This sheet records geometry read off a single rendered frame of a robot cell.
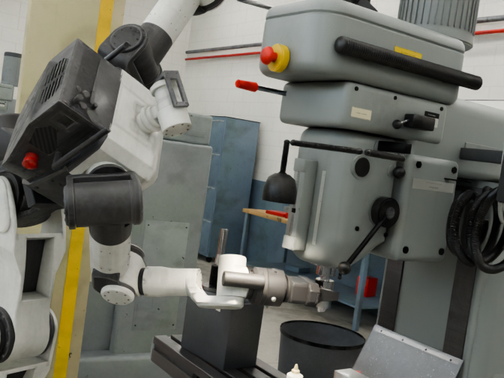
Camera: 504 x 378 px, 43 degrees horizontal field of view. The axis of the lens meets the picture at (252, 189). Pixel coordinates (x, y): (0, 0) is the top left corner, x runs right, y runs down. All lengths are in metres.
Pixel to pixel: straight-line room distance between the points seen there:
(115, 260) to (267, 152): 7.67
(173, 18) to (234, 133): 7.21
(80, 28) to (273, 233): 6.09
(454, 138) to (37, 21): 1.94
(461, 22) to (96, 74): 0.89
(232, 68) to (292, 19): 8.73
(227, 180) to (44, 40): 6.08
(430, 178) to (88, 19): 1.92
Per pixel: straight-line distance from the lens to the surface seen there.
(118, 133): 1.40
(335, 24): 1.39
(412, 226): 1.60
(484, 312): 1.79
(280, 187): 1.33
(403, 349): 1.90
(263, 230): 8.95
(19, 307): 1.70
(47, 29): 3.03
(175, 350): 1.99
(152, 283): 1.54
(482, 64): 6.73
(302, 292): 1.54
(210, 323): 1.90
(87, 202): 1.30
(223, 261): 1.52
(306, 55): 1.39
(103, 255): 1.44
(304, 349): 3.48
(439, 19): 1.70
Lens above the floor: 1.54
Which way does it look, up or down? 3 degrees down
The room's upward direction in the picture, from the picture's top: 8 degrees clockwise
